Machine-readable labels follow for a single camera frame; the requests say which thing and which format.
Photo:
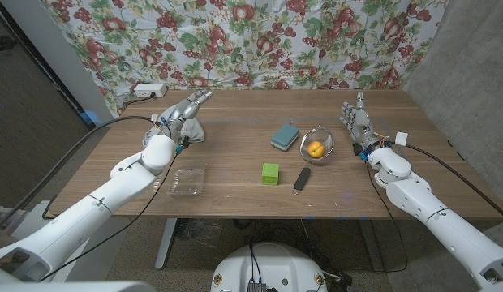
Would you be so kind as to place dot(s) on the floral fruit print backdrop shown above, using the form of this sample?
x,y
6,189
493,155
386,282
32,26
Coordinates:
x,y
276,40

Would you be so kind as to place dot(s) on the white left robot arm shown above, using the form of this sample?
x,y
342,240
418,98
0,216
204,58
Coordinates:
x,y
93,207

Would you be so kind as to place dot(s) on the blue plastic piece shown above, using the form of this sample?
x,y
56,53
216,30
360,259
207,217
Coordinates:
x,y
91,117

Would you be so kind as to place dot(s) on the clear plastic clamshell container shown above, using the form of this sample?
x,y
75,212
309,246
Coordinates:
x,y
188,182

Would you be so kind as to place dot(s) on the grey shirt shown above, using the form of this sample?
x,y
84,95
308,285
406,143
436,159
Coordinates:
x,y
194,130

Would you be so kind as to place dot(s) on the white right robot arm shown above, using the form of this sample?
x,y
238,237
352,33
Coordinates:
x,y
438,223

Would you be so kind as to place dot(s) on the clear plastic bag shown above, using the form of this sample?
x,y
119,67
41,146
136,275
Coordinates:
x,y
203,232

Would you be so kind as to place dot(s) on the green sticky note block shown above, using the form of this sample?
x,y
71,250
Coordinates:
x,y
270,174

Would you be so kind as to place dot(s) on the orange fruit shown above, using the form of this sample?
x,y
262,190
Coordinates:
x,y
316,149

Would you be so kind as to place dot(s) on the white floor platform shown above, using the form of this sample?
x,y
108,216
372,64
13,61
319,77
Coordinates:
x,y
109,251

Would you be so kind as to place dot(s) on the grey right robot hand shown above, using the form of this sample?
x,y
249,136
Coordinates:
x,y
362,123

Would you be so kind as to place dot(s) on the clear glass bowl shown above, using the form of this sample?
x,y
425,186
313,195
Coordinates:
x,y
328,137

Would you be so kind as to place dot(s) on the white sneaker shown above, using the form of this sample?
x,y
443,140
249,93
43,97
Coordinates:
x,y
6,217

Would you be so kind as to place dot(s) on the white table leg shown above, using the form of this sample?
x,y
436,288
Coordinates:
x,y
373,251
166,243

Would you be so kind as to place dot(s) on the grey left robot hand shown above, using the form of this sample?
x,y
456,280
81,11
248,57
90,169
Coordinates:
x,y
180,115

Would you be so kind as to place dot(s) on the black key fob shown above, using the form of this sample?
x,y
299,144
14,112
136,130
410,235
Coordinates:
x,y
302,178

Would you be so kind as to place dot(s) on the white power strip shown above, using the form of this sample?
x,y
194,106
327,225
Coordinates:
x,y
148,89

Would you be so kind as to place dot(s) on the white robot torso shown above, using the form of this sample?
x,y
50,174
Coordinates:
x,y
272,267

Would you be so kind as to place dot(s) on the teal ribbed sponge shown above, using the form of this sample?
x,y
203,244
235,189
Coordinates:
x,y
285,137

